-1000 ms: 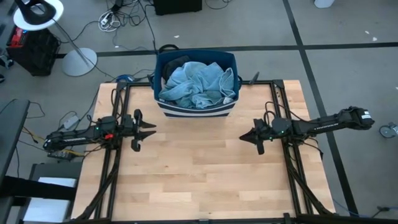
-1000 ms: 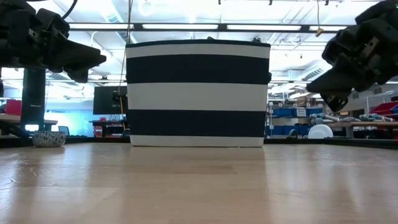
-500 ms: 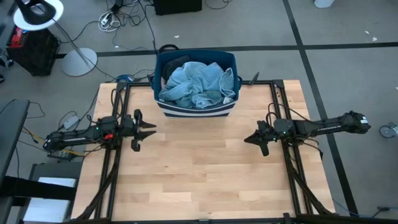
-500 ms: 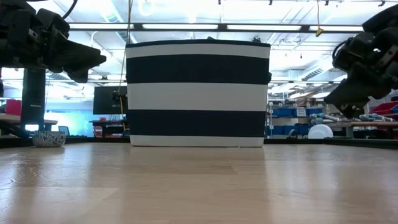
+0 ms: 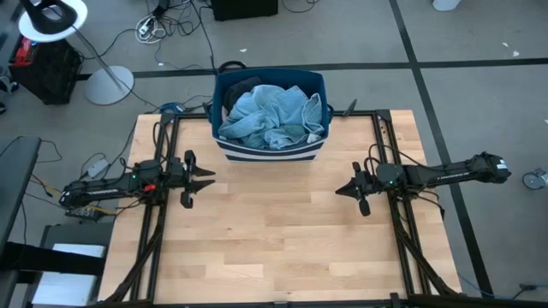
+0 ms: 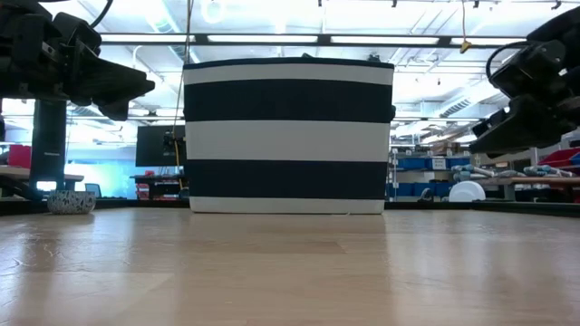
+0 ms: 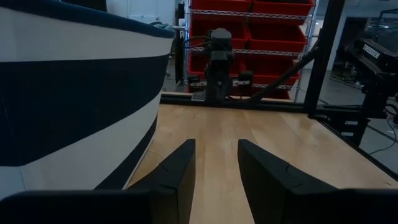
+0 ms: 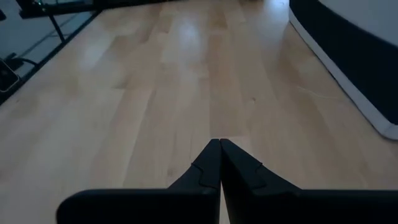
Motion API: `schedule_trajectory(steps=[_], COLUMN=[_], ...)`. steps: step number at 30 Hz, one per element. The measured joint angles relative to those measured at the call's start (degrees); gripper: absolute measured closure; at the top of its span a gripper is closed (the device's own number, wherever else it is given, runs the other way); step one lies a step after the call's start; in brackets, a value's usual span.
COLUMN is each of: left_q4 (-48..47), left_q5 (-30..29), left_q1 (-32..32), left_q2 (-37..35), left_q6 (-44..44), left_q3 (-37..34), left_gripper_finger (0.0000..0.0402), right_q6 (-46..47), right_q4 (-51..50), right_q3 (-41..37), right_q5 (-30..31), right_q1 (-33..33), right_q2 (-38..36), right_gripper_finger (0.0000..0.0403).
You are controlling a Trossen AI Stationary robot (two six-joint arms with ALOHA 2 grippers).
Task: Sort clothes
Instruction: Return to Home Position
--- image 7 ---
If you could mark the red plastic storage bin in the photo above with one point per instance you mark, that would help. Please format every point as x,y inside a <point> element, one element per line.
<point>280,7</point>
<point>270,67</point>
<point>241,34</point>
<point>220,4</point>
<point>276,37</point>
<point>267,93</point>
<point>196,63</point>

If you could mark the black metal table frame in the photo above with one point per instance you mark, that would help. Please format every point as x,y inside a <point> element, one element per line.
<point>323,62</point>

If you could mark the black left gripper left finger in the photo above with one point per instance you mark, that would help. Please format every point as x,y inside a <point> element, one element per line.
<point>182,168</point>

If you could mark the navy white striped fabric bin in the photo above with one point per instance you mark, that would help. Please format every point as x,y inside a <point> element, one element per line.
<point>77,109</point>

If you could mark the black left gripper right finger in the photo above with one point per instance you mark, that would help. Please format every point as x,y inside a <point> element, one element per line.
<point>264,177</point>

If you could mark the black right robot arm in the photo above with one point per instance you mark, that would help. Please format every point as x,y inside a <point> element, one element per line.
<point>219,71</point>

